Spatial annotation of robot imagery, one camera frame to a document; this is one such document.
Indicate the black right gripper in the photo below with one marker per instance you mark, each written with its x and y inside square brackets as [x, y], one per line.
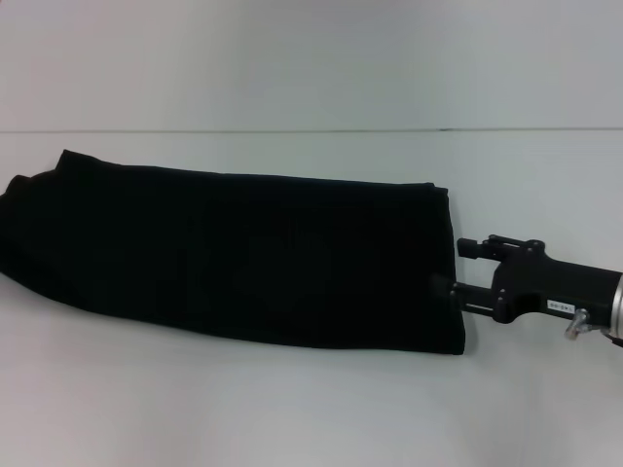
[550, 287]

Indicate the black shirt with FREE print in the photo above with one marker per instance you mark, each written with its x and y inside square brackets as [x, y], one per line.
[219, 253]

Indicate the white and silver right robot arm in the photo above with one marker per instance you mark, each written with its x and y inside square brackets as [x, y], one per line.
[618, 306]

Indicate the silver right plug connector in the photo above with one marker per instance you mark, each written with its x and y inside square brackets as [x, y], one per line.
[576, 327]

